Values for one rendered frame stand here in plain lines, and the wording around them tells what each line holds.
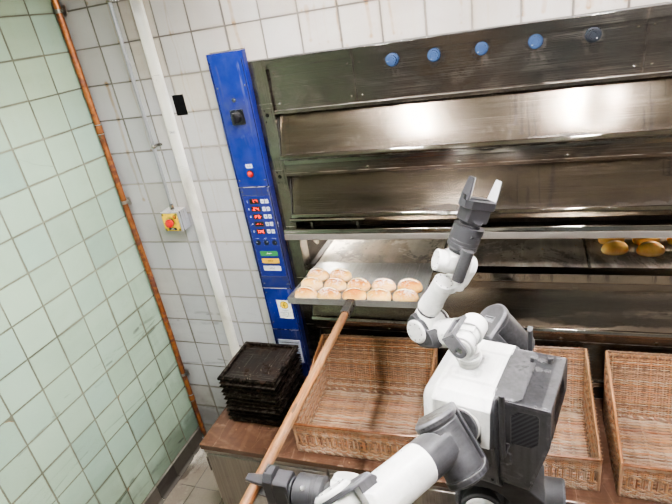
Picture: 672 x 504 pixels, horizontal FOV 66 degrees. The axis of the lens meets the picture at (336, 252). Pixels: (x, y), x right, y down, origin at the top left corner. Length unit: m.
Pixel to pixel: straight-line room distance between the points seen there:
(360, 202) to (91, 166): 1.25
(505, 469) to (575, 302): 1.04
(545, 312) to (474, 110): 0.87
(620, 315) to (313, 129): 1.41
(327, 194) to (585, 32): 1.08
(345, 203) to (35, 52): 1.39
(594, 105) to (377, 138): 0.75
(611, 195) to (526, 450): 1.06
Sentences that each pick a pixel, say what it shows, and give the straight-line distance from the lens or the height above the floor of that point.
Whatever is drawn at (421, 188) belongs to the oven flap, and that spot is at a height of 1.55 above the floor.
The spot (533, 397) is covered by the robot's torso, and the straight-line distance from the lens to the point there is 1.26.
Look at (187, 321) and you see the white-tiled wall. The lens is 2.91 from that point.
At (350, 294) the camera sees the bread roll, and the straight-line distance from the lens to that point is 2.03.
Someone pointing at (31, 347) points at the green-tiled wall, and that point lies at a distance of 2.42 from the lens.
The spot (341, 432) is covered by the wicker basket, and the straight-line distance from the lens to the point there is 2.19.
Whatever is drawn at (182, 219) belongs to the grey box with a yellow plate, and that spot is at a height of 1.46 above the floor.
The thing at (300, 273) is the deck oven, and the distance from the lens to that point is 2.40.
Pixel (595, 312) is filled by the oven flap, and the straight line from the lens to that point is 2.28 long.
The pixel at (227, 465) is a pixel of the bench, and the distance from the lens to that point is 2.56.
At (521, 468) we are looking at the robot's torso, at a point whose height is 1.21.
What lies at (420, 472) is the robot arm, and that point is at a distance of 1.09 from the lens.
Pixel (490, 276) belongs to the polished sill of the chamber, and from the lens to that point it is 2.19.
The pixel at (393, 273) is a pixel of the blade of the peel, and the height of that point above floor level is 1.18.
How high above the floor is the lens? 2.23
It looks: 25 degrees down
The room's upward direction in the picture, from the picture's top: 10 degrees counter-clockwise
